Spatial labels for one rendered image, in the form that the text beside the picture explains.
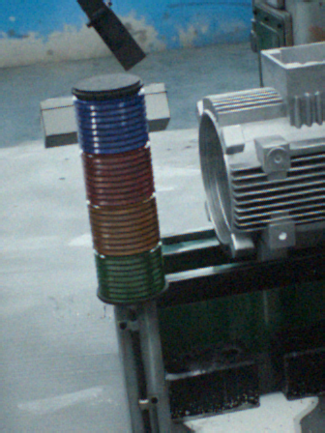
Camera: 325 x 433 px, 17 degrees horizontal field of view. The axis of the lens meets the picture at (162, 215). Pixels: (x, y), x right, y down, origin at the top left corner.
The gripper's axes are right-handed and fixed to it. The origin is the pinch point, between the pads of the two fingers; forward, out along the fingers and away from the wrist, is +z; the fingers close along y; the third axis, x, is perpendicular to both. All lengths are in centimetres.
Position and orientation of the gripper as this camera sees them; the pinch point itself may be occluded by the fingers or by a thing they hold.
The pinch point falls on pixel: (118, 39)
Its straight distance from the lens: 124.1
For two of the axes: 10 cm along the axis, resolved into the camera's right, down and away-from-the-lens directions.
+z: 5.7, 7.3, 3.8
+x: -8.0, 6.0, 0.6
